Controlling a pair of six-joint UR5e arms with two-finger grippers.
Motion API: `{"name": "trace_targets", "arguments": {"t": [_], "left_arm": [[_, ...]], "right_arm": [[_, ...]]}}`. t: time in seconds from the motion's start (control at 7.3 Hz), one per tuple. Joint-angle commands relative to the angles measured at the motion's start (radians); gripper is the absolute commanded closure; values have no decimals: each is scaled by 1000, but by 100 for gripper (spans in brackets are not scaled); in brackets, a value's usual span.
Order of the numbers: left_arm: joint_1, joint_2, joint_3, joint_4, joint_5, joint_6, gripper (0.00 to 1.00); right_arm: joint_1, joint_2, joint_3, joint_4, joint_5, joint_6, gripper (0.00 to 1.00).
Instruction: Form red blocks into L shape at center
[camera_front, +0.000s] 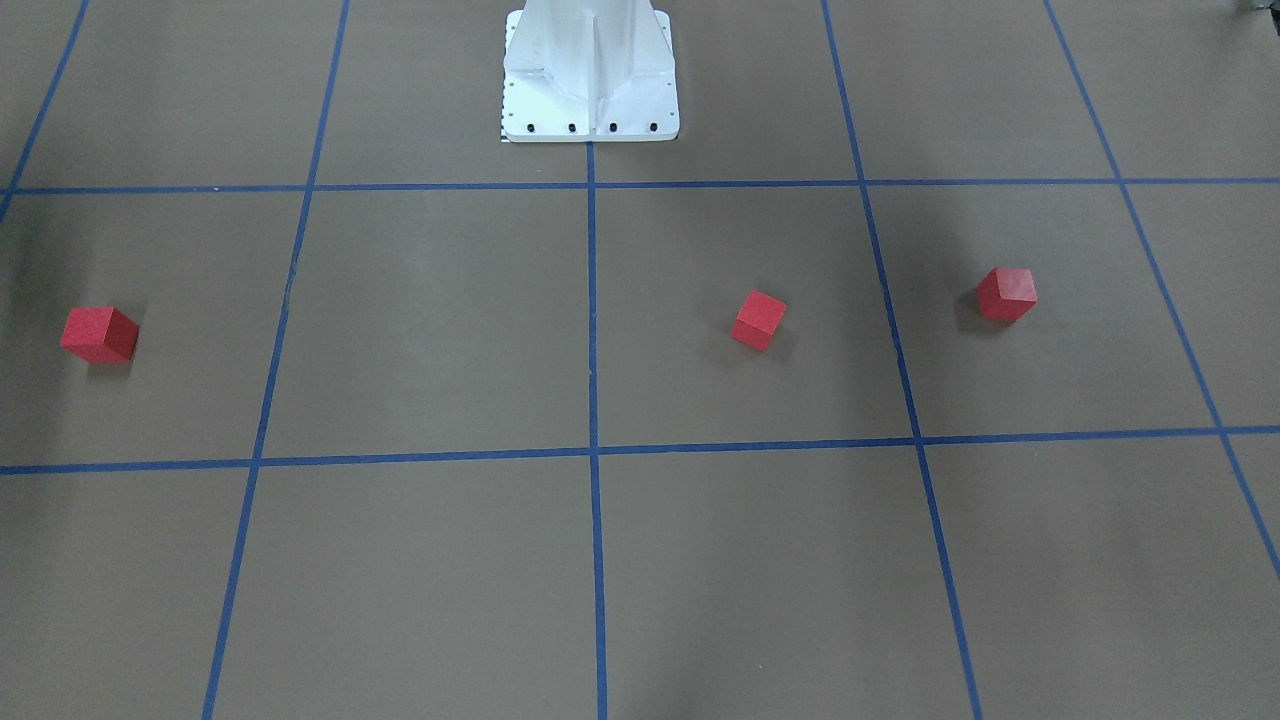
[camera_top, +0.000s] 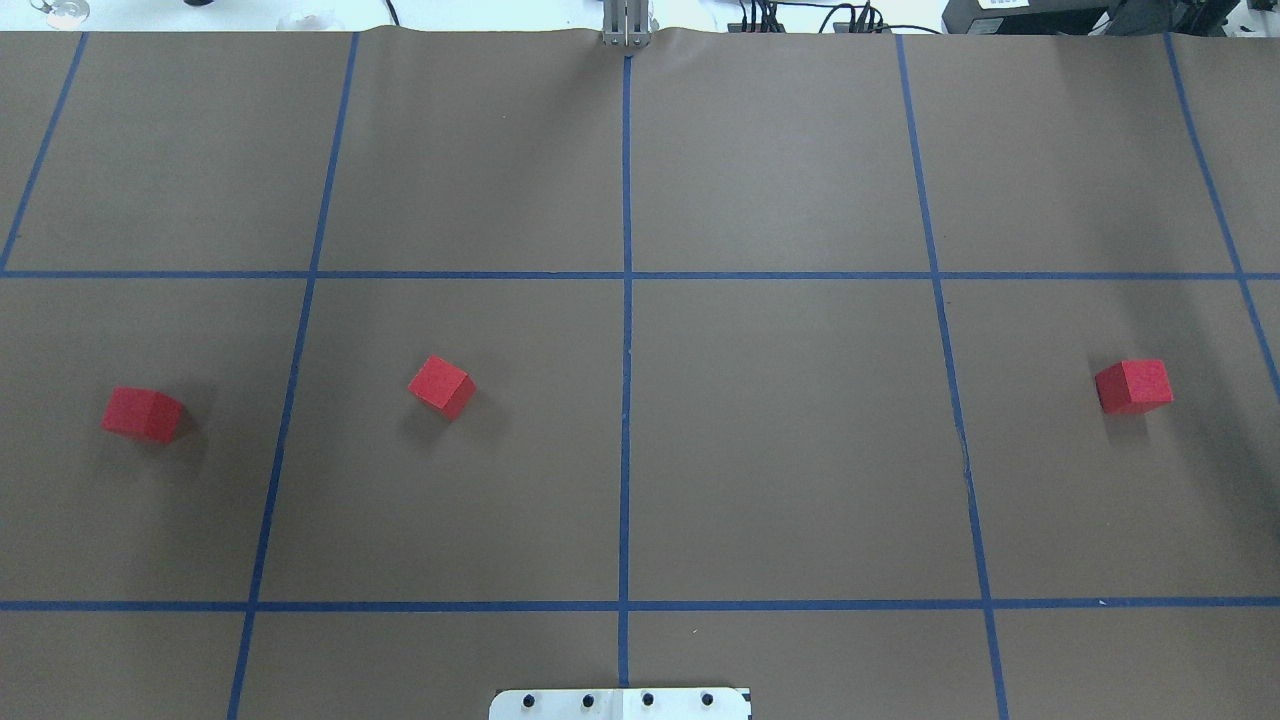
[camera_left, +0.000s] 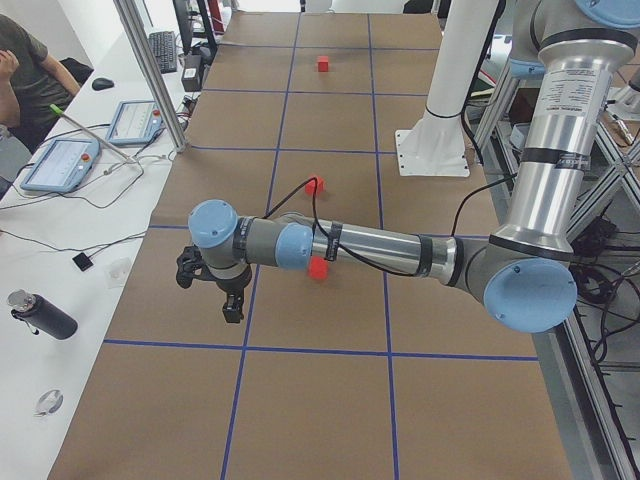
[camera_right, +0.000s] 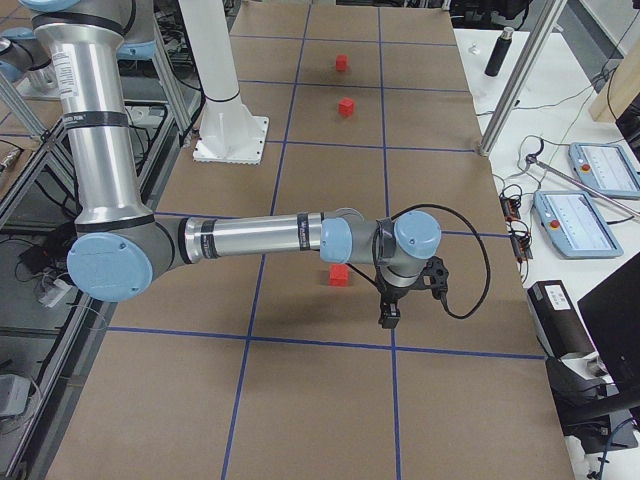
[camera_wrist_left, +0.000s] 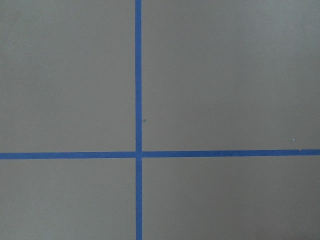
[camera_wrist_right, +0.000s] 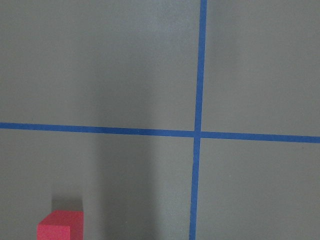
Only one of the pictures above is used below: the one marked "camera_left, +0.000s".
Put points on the aluminium frame post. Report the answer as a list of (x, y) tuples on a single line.
[(135, 32)]

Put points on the black computer mouse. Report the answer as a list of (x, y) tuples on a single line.
[(101, 83)]

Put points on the near teach pendant tablet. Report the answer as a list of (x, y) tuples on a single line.
[(62, 166)]

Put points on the small black square pad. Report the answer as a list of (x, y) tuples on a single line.
[(82, 261)]

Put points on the black water bottle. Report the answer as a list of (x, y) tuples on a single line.
[(41, 315)]

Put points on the seated person green shirt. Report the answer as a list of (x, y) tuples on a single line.
[(31, 81)]

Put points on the black keyboard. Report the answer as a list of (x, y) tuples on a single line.
[(163, 48)]

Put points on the white camera stand pillar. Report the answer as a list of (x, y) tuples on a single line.
[(435, 145)]

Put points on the black power adapter box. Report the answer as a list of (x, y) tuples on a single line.
[(191, 76)]

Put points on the red block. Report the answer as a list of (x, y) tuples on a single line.
[(323, 64), (315, 186), (318, 268)]

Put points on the rod with green tip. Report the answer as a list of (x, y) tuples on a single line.
[(104, 143)]

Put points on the far teach pendant tablet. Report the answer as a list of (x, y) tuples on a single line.
[(135, 123)]

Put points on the brown paper table mat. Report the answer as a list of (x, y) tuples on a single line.
[(358, 376)]

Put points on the teach pendant tablet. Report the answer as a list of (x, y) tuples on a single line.
[(135, 123), (62, 166)]

